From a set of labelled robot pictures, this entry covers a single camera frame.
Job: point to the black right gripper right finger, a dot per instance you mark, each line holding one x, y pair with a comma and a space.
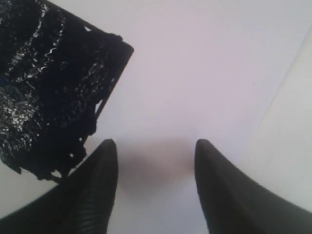
233, 203

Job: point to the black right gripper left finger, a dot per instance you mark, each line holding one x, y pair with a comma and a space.
81, 204

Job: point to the white paper with square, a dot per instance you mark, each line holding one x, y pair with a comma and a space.
154, 76

